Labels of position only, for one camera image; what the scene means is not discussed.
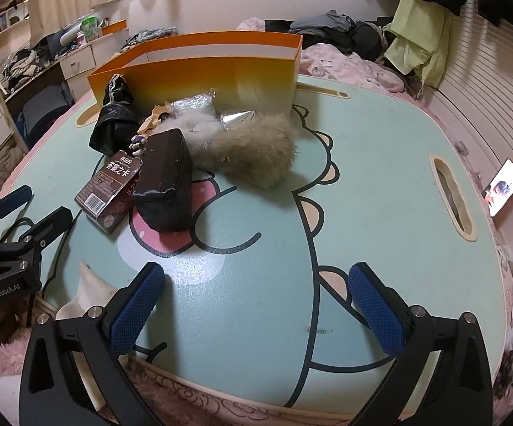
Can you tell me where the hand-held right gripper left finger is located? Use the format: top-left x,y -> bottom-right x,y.
19,262 -> 166,426

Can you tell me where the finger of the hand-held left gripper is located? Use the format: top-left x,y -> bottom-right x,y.
0,185 -> 33,240
0,206 -> 74,253

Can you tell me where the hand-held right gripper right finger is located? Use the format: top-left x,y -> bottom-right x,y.
347,263 -> 493,426

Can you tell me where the white fluffy fur ball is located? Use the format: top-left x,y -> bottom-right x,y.
170,113 -> 224,169

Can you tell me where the silver bubble wrap packet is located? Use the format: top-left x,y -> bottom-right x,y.
168,89 -> 218,118

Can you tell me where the orange cardboard box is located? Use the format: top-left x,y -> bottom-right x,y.
87,30 -> 304,107

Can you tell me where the brown card box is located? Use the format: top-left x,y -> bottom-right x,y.
74,148 -> 146,236

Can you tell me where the dark grey suitcase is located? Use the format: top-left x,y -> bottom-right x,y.
17,84 -> 77,149

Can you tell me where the pink floral bedding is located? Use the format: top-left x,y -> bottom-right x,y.
101,231 -> 513,426

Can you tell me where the black pouch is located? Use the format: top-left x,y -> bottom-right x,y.
133,128 -> 194,232

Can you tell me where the black folded umbrella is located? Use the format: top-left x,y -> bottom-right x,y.
88,73 -> 144,157

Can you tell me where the dark clothes heap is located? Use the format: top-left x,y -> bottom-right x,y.
0,49 -> 62,89

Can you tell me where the white drawer cabinet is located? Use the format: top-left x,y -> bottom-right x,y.
59,47 -> 97,94

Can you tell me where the small toy figure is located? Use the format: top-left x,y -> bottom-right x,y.
130,102 -> 173,158

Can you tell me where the white cylinder bottle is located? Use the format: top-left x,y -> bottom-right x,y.
59,27 -> 84,47

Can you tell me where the smartphone with lit screen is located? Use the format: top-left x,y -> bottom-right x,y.
484,159 -> 513,218

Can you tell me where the tan fluffy fur plush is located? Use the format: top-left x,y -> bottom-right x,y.
207,113 -> 299,189

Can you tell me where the patterned clothes pile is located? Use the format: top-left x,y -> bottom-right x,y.
125,29 -> 179,47

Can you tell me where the silver foil cone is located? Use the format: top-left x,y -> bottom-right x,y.
220,110 -> 256,129

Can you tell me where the white slatted panel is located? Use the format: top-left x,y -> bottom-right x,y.
430,13 -> 513,178

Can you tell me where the pink patterned duvet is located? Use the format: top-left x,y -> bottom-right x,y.
236,17 -> 406,94

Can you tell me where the light green shirt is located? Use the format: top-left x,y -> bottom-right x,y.
383,0 -> 455,89

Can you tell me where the grey and black clothes pile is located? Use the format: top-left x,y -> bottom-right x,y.
265,10 -> 399,63

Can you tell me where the white wall shelf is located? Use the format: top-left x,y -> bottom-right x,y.
0,0 -> 31,54

